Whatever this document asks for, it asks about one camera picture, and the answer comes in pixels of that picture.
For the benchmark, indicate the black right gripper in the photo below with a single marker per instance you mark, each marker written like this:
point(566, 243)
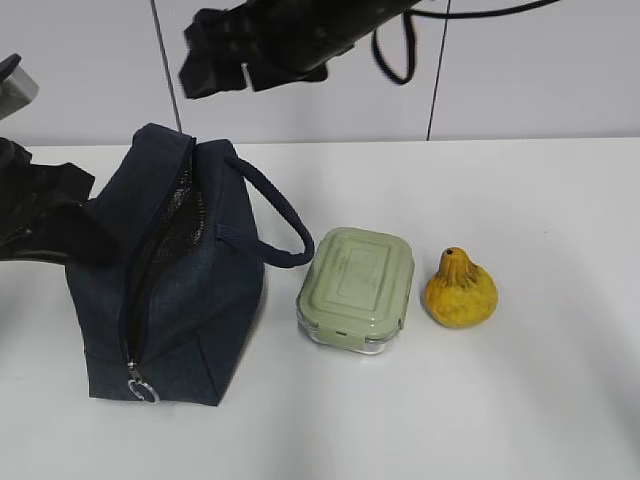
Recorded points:
point(281, 32)

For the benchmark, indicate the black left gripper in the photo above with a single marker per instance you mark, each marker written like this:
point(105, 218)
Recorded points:
point(61, 235)

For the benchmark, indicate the navy blue lunch bag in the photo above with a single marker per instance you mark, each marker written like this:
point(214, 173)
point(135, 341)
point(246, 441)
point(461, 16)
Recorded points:
point(196, 227)

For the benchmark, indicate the green lid glass food container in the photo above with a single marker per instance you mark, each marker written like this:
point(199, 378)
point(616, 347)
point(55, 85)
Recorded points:
point(356, 291)

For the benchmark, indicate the yellow gourd squash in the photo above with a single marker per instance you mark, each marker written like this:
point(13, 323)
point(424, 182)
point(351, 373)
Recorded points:
point(460, 294)

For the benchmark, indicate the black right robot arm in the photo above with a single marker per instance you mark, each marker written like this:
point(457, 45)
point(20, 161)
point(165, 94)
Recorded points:
point(340, 24)

